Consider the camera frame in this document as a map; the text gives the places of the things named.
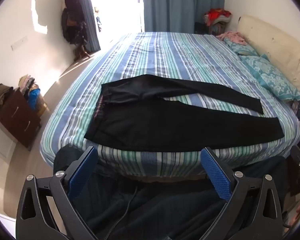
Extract narrow blue curtain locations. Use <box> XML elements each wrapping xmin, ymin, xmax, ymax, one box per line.
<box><xmin>77</xmin><ymin>0</ymin><xmax>101</xmax><ymax>53</ymax></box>

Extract brown wooden dresser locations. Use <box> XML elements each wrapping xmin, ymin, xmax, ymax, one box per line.
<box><xmin>0</xmin><ymin>89</ymin><xmax>43</xmax><ymax>150</ymax></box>

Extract hanging laundry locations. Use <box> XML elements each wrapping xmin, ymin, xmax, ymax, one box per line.
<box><xmin>94</xmin><ymin>6</ymin><xmax>102</xmax><ymax>33</ymax></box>

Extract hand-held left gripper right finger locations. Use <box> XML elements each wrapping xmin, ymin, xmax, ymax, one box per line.
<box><xmin>200</xmin><ymin>147</ymin><xmax>284</xmax><ymax>240</ymax></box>

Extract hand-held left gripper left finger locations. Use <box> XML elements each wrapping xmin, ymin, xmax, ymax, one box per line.
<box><xmin>15</xmin><ymin>145</ymin><xmax>99</xmax><ymax>240</ymax></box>

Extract wide blue curtain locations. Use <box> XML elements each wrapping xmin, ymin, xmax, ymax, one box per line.
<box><xmin>142</xmin><ymin>0</ymin><xmax>225</xmax><ymax>34</ymax></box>

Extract pink cloth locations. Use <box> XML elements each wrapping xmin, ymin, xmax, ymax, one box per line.
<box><xmin>216</xmin><ymin>31</ymin><xmax>248</xmax><ymax>46</ymax></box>

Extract pile of red clothes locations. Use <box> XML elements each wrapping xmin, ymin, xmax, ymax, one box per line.
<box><xmin>204</xmin><ymin>8</ymin><xmax>233</xmax><ymax>34</ymax></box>

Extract pile of mixed clothes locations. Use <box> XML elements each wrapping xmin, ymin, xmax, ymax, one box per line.
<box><xmin>18</xmin><ymin>74</ymin><xmax>41</xmax><ymax>111</ymax></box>

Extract bed with striped sheet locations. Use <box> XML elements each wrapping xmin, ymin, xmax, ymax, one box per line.
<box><xmin>39</xmin><ymin>31</ymin><xmax>300</xmax><ymax>178</ymax></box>

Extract cream padded headboard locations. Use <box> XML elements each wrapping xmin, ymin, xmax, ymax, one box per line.
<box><xmin>236</xmin><ymin>15</ymin><xmax>300</xmax><ymax>103</ymax></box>

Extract black pants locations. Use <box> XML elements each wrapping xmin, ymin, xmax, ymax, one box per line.
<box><xmin>84</xmin><ymin>74</ymin><xmax>284</xmax><ymax>153</ymax></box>

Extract person's dark trousers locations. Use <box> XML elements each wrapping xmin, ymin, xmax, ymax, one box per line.
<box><xmin>52</xmin><ymin>146</ymin><xmax>290</xmax><ymax>240</ymax></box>

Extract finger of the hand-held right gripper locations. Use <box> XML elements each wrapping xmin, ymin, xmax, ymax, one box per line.
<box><xmin>290</xmin><ymin>145</ymin><xmax>300</xmax><ymax>180</ymax></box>

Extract white wall panel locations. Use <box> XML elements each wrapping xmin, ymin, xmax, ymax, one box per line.
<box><xmin>11</xmin><ymin>36</ymin><xmax>28</xmax><ymax>51</ymax></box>

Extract teal floral pillow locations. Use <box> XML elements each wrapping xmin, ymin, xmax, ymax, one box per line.
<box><xmin>239</xmin><ymin>54</ymin><xmax>300</xmax><ymax>103</ymax></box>
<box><xmin>226</xmin><ymin>40</ymin><xmax>260</xmax><ymax>56</ymax></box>

